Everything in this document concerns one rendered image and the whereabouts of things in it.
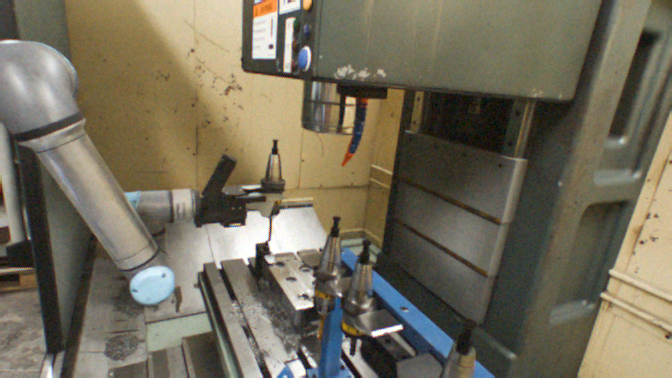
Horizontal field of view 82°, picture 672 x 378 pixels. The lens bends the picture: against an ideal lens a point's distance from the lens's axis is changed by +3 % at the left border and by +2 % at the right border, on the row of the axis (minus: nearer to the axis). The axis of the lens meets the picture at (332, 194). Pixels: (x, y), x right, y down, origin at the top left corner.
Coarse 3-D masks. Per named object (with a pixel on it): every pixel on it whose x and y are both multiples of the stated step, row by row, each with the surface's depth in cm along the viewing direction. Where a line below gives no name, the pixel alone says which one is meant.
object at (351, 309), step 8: (344, 296) 64; (344, 304) 64; (352, 304) 62; (368, 304) 62; (376, 304) 63; (344, 312) 63; (352, 312) 62; (360, 312) 61; (368, 312) 62; (352, 320) 62
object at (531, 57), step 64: (320, 0) 55; (384, 0) 59; (448, 0) 64; (512, 0) 70; (576, 0) 77; (256, 64) 83; (320, 64) 58; (384, 64) 62; (448, 64) 68; (512, 64) 75; (576, 64) 84
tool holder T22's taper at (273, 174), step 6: (270, 156) 92; (276, 156) 92; (270, 162) 92; (276, 162) 92; (270, 168) 92; (276, 168) 92; (270, 174) 92; (276, 174) 93; (270, 180) 93; (276, 180) 93
